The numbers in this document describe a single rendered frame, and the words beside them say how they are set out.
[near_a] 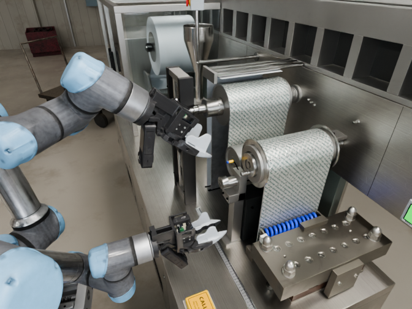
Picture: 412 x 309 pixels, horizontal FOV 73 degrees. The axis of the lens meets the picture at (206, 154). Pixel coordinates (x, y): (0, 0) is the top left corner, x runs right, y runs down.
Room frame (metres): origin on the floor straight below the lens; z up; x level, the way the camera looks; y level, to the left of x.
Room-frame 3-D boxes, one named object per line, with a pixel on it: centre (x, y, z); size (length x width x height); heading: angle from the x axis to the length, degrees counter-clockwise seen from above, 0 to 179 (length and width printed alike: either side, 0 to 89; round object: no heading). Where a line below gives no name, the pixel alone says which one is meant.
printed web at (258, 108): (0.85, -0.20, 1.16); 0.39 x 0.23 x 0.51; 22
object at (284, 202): (0.67, -0.28, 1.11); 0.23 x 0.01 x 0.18; 112
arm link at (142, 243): (0.49, 0.17, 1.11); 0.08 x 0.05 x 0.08; 22
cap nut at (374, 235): (0.59, -0.52, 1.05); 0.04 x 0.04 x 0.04
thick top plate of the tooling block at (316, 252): (0.57, -0.36, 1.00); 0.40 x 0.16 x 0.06; 112
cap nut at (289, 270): (0.47, -0.23, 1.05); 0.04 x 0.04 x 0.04
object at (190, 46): (1.39, 0.04, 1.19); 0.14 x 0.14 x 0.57
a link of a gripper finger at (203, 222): (0.59, 0.00, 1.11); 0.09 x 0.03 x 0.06; 121
